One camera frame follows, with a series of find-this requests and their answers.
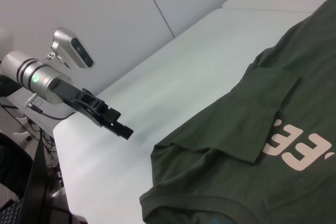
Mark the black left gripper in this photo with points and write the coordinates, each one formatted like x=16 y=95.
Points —
x=78 y=100

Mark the dark green FREE T-shirt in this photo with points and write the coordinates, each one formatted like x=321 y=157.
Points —
x=236 y=155

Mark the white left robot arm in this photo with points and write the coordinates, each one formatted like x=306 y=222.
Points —
x=29 y=75

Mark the black tilted panel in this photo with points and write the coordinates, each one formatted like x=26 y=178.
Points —
x=36 y=182

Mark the white equipment cabinet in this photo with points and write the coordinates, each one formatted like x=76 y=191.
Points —
x=15 y=108

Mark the black rounded chair back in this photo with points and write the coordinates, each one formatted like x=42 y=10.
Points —
x=14 y=161

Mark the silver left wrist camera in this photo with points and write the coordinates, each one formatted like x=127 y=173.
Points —
x=72 y=48

